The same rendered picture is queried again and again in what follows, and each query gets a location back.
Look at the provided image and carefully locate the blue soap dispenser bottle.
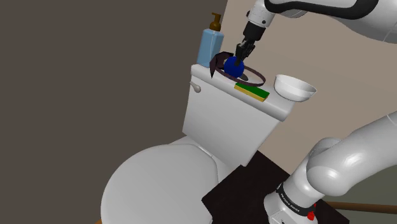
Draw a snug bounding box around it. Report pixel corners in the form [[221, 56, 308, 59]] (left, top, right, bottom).
[[196, 12, 225, 69]]

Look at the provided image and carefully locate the white bowl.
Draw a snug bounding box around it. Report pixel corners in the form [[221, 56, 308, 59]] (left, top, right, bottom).
[[274, 74, 317, 103]]

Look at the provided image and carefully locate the white toilet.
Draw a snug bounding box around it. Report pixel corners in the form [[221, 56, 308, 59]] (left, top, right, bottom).
[[100, 63, 296, 224]]

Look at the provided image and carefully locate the dark robot stand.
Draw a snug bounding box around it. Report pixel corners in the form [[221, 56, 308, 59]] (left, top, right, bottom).
[[201, 150, 351, 224]]

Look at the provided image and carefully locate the blue ball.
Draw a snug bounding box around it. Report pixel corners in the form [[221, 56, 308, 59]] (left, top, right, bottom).
[[223, 56, 246, 79]]

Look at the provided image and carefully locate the green and yellow sponge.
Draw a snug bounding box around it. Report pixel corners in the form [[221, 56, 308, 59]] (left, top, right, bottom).
[[233, 81, 270, 102]]

